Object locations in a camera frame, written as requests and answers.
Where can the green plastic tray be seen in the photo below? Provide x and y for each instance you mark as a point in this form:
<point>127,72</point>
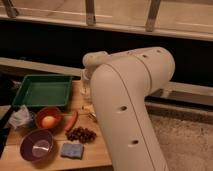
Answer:
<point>42,90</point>

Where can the purple bowl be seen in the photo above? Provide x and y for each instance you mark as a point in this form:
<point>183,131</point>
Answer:
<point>36,145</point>

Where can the dark grape bunch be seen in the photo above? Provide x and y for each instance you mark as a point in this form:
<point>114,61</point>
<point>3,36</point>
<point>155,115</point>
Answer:
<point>83,135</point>

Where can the red carrot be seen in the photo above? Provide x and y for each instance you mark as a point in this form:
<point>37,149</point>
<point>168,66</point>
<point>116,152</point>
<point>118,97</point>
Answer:
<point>72,121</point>

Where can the orange fruit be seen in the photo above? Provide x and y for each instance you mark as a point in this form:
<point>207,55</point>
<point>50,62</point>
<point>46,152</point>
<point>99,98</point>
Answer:
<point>48,122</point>

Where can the crumpled grey plastic bag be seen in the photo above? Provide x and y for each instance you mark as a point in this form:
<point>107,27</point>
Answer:
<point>23,118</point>

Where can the blue sponge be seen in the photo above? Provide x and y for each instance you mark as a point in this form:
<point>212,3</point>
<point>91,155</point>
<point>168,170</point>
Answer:
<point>72,150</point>

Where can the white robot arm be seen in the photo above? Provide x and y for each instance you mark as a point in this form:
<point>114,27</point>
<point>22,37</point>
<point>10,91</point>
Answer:
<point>118,86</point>

